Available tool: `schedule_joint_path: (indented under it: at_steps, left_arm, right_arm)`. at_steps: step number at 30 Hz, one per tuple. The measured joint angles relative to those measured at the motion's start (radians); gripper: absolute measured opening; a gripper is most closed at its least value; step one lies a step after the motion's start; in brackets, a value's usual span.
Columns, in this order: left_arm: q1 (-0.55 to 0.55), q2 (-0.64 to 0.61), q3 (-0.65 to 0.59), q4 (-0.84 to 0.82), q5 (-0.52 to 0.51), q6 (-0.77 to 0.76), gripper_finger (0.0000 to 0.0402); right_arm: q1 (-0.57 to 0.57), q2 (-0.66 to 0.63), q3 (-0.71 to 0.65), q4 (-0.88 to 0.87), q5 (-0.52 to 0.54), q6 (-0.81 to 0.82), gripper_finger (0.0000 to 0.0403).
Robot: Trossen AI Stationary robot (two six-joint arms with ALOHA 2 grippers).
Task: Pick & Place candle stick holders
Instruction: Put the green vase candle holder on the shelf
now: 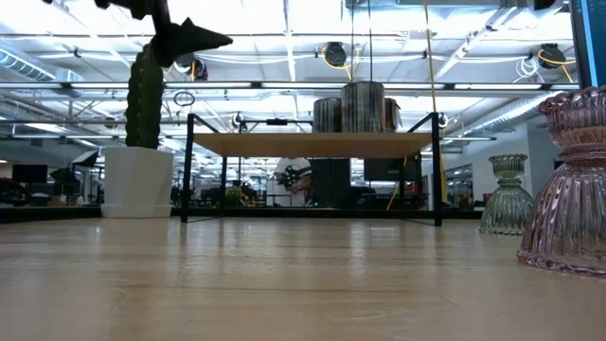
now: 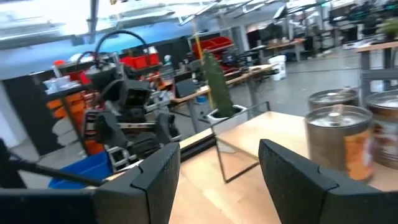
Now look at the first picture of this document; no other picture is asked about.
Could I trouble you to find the black background monitor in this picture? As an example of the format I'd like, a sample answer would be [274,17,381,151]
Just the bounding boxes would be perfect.
[11,164,49,186]
[363,157,423,183]

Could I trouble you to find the black background cabinet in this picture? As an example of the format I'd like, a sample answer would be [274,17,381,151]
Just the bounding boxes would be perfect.
[311,158,352,209]

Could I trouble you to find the wooden shelf riser black legs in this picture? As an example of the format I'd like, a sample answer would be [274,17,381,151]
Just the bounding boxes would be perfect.
[179,111,444,227]

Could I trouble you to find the computer monitor blue screen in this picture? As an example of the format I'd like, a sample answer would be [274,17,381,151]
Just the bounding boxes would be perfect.
[569,0,606,90]

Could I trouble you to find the long yellow cable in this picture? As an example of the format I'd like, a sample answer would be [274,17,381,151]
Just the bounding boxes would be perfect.
[423,0,450,206]

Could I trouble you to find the person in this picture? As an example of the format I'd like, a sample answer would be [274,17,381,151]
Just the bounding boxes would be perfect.
[273,157,314,208]

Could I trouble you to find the metal candle tin orange label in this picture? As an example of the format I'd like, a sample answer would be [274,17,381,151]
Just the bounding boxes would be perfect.
[340,81,387,135]

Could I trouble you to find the black studio light shade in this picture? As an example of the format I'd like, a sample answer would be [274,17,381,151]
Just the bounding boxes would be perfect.
[48,167,82,185]
[70,149,100,169]

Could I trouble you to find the ribbed metal candle tin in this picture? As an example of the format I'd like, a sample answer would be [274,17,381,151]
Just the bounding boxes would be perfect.
[312,97,344,135]

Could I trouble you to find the thin black hanging cable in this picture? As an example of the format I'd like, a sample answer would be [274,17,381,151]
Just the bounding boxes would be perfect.
[348,0,355,85]

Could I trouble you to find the green cactus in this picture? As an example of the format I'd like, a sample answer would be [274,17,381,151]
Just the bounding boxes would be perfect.
[124,43,165,151]

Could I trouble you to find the white hexagonal plant pot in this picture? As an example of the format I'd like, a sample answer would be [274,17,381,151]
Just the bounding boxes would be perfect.
[100,145,176,220]

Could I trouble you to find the black metal table frame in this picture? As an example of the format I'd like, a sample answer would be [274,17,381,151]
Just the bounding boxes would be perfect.
[0,205,485,224]

